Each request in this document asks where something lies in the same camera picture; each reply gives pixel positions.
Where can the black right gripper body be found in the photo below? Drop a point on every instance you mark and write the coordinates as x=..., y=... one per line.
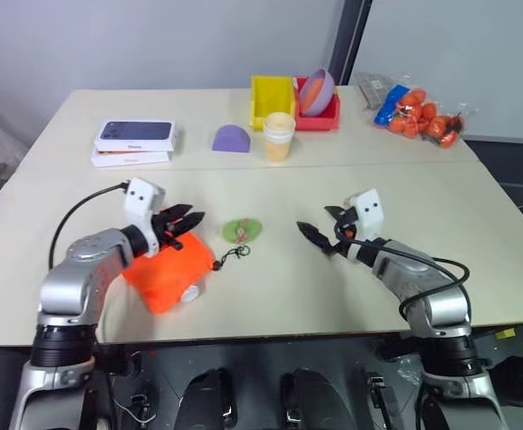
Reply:
x=344, y=244

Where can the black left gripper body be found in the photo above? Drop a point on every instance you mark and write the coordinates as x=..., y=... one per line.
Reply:
x=166, y=236

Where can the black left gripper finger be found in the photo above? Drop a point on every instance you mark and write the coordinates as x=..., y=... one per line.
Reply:
x=177, y=211
x=190, y=223

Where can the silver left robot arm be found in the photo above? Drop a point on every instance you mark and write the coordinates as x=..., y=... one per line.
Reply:
x=78, y=277

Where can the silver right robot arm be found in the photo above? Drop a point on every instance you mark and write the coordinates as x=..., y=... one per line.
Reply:
x=445, y=309

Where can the orange fabric pouch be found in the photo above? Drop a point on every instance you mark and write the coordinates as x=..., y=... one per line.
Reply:
x=176, y=273

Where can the green round pad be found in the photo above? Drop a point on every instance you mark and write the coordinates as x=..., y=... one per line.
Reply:
x=239, y=229

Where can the white phone box orange print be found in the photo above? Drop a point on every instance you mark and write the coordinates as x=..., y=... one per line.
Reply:
x=129, y=159

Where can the cream paper cup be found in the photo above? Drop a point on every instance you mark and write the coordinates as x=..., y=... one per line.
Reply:
x=279, y=124
x=278, y=150

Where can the white phone box dark print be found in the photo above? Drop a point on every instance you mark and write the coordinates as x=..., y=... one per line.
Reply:
x=136, y=134

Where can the purple dome bowl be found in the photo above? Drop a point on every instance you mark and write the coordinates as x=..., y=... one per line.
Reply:
x=231, y=140

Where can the red plastic bin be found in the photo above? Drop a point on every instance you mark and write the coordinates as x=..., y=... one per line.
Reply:
x=319, y=122

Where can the purple plastic bowl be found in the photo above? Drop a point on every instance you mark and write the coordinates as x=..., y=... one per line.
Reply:
x=322, y=103

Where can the orange plastic bowl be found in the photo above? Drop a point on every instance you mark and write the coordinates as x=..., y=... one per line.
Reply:
x=316, y=87

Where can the plastic bag of oranges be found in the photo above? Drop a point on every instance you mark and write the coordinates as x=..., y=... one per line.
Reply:
x=422, y=116

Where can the grey clear plastic tray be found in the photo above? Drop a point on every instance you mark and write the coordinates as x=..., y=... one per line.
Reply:
x=373, y=87

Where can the yellow plastic bin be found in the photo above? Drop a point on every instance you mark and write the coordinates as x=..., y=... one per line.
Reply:
x=261, y=96

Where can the small yellow block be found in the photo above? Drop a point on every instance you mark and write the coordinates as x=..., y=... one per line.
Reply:
x=506, y=333

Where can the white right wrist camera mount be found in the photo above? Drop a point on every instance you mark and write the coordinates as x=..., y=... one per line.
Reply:
x=371, y=212

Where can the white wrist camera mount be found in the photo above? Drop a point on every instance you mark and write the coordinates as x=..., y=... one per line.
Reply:
x=140, y=197
x=371, y=212

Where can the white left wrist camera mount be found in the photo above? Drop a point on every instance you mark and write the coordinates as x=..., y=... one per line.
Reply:
x=140, y=197

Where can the dark wall post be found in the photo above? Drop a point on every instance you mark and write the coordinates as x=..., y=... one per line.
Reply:
x=351, y=40

